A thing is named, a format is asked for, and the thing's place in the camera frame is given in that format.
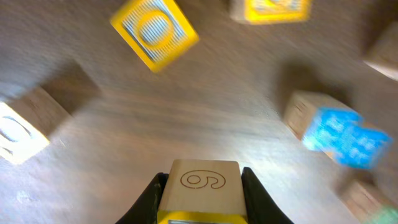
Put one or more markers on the blue h block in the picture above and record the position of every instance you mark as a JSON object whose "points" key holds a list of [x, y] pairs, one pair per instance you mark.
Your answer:
{"points": [[368, 204], [327, 125]]}

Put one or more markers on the red 9 block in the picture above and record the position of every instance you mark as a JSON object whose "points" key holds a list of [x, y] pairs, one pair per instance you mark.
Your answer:
{"points": [[382, 55]]}

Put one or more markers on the blue H block left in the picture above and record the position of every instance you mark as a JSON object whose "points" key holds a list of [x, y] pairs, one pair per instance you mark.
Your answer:
{"points": [[327, 125]]}

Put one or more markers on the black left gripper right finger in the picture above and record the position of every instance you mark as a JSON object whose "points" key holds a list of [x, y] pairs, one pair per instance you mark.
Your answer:
{"points": [[260, 207]]}

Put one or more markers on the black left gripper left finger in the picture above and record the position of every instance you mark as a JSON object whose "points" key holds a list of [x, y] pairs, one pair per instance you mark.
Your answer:
{"points": [[145, 208]]}

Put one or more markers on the yellow block mid left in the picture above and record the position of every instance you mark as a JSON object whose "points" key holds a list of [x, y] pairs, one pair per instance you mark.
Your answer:
{"points": [[259, 12]]}

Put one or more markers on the yellow 6 block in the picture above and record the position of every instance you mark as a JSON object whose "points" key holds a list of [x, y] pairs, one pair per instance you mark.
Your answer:
{"points": [[203, 191]]}

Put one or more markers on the yellow S block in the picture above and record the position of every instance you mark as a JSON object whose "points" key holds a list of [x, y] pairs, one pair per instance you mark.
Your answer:
{"points": [[27, 124]]}

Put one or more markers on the yellow block near gripper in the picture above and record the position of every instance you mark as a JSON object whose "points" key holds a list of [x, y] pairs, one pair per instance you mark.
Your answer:
{"points": [[157, 30]]}

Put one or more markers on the blue H block right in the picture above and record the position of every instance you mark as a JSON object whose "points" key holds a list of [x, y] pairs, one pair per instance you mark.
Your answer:
{"points": [[368, 204]]}

